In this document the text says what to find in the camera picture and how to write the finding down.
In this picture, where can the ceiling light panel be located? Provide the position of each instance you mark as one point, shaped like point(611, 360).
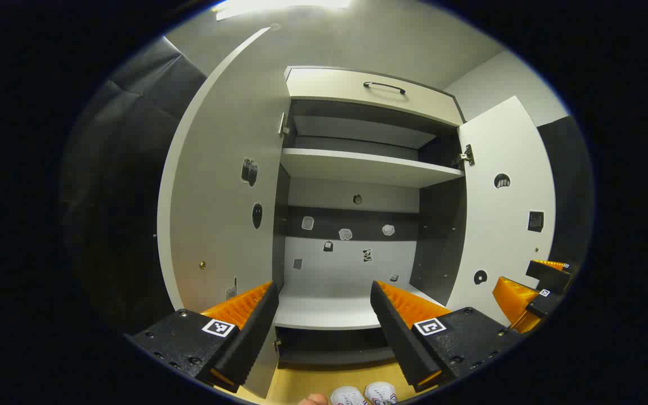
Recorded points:
point(279, 7)

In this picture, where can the white cabinet shelf board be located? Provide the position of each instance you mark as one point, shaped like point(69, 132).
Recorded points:
point(358, 166)

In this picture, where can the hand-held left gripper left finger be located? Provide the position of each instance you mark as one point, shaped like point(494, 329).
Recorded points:
point(256, 332)

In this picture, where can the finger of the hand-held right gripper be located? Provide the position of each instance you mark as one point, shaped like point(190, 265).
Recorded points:
point(543, 304)
point(549, 275)

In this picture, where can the white shoe cabinet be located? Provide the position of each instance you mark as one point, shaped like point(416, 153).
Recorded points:
point(352, 264)

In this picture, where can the white cabinet door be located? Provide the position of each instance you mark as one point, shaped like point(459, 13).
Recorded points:
point(217, 169)
point(504, 236)

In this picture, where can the white sneaker shoe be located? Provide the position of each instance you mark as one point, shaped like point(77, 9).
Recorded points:
point(348, 396)
point(381, 392)

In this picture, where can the metal door hinge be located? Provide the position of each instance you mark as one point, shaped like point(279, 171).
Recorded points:
point(277, 342)
point(465, 156)
point(283, 125)

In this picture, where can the black backdrop cloth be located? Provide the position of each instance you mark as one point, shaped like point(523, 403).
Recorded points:
point(127, 185)
point(574, 191)

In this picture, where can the white cabinet drawer front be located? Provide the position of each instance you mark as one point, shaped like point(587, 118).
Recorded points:
point(329, 87)

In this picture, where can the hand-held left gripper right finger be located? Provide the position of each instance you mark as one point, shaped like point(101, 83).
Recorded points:
point(400, 337)

